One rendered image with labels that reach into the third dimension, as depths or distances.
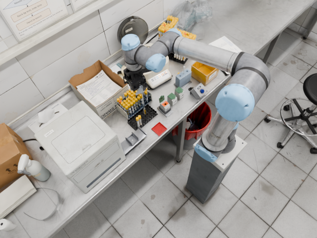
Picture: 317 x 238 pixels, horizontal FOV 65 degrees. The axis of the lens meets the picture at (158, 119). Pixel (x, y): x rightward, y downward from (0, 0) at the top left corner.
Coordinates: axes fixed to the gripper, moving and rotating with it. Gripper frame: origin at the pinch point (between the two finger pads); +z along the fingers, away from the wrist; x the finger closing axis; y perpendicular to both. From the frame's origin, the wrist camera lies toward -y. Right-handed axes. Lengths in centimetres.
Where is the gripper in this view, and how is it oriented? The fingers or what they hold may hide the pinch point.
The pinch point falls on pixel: (141, 90)
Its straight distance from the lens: 131.1
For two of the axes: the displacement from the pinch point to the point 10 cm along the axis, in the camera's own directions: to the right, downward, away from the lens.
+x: 6.9, 6.1, -4.0
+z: 0.3, 5.2, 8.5
